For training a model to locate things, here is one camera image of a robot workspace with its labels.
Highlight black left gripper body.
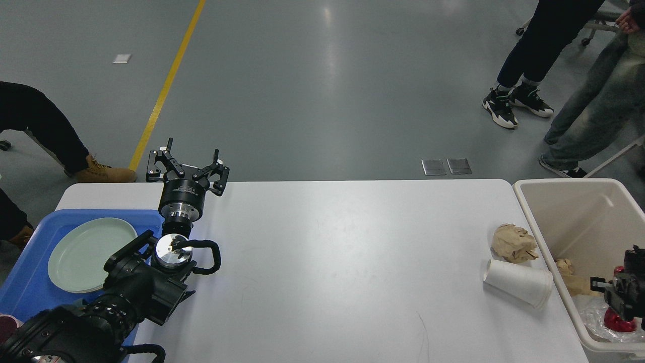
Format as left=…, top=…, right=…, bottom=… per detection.
left=158, top=178, right=207, bottom=221

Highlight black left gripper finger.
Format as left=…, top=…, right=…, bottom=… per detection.
left=146, top=137, right=186, bottom=183
left=191, top=149, right=230, bottom=196

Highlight brown paper bag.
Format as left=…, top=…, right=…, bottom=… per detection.
left=561, top=274, right=603, bottom=297

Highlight foil ball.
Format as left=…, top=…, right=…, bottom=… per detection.
left=572, top=295, right=644, bottom=343

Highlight crushed red can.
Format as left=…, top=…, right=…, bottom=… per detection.
left=603, top=307, right=637, bottom=333

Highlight green plate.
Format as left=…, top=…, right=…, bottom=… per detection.
left=48, top=217, right=138, bottom=293

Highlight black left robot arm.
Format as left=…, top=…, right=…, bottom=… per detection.
left=2, top=139, right=229, bottom=362

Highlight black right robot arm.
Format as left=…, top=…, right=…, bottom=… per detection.
left=590, top=245, right=644, bottom=332

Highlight paper wad in bin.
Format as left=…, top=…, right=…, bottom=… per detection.
left=555, top=258, right=574, bottom=276

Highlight beige plastic bin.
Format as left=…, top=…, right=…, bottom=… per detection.
left=513, top=178, right=644, bottom=362

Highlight stacked white paper cups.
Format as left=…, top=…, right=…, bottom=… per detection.
left=483, top=259, right=553, bottom=309

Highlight crumpled brown paper ball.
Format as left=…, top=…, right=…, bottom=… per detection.
left=491, top=224, right=539, bottom=264

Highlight white floor tag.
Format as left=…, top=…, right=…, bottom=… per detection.
left=112, top=53, right=132, bottom=64

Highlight person in tan boots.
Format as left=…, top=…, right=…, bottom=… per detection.
left=0, top=81, right=137, bottom=248

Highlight blue plastic tray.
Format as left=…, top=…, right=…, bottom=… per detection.
left=1, top=209, right=163, bottom=323

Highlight person in grey jeans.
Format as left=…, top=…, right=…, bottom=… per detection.
left=538, top=1, right=644, bottom=178

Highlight clear floor plate right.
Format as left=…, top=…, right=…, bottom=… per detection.
left=447, top=158, right=472, bottom=175

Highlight pink mug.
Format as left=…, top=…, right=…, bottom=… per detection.
left=0, top=314, right=23, bottom=344

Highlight person in black sneakers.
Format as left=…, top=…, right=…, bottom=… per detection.
left=482, top=1, right=603, bottom=130

